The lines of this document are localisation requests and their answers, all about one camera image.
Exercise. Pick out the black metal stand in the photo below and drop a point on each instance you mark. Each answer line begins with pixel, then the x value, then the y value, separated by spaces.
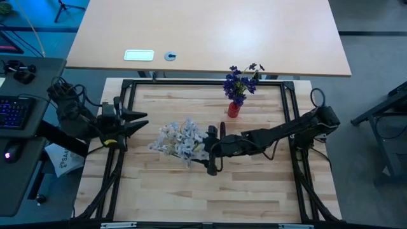
pixel 378 109

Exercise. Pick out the black clamp device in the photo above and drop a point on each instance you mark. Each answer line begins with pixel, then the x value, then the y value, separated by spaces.
pixel 22 74

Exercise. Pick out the purple artificial flower bunch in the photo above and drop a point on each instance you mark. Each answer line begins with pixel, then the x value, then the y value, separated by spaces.
pixel 237 89

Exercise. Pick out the white veined artificial flower bunch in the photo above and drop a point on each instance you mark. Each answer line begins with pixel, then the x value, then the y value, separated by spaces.
pixel 198 136
pixel 165 143

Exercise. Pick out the red vase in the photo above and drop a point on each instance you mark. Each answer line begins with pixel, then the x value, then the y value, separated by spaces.
pixel 233 110

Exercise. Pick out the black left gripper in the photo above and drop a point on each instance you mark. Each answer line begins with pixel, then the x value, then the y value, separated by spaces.
pixel 120 127

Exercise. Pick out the black caster wheel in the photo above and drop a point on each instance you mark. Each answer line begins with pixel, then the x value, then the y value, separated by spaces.
pixel 40 199

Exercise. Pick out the white rectangular desk plate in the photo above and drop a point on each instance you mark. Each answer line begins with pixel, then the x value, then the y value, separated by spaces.
pixel 139 55

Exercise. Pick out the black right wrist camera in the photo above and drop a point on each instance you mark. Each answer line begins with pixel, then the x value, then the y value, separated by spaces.
pixel 232 141

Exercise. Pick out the black computer mouse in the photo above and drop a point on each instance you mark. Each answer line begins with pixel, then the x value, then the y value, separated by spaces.
pixel 12 153

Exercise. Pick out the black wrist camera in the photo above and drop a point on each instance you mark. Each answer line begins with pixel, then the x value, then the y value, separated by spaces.
pixel 108 109
pixel 232 141

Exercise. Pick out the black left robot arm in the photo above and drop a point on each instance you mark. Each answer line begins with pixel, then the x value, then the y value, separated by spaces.
pixel 76 117

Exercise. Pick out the light wood desk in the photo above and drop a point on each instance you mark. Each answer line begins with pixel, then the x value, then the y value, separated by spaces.
pixel 222 31

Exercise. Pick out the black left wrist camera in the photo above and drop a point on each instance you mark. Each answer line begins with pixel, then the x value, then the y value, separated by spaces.
pixel 108 109

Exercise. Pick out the grey round desk grommet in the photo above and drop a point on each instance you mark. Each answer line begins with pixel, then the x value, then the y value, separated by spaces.
pixel 170 56

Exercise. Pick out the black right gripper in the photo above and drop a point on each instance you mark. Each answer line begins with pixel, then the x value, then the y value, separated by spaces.
pixel 212 132

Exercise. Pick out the black aluminium table frame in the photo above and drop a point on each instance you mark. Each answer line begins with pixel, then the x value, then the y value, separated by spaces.
pixel 190 82

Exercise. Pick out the dark flat screen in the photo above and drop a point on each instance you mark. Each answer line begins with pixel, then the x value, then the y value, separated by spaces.
pixel 8 44

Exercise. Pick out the black tripod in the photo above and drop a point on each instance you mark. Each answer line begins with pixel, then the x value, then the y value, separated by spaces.
pixel 61 6

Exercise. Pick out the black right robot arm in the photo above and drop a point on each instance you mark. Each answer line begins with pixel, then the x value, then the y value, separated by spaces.
pixel 286 128

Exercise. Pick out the white printed bag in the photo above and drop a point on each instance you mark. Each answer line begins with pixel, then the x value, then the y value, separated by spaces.
pixel 65 162

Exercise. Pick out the black backlit keyboard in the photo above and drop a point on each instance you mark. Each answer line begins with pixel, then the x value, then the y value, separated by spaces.
pixel 14 112

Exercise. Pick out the dark side desk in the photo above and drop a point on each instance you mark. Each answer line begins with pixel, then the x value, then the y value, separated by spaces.
pixel 19 178

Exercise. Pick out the silver metal bracket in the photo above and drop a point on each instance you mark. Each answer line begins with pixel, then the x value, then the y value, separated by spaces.
pixel 295 226
pixel 118 225

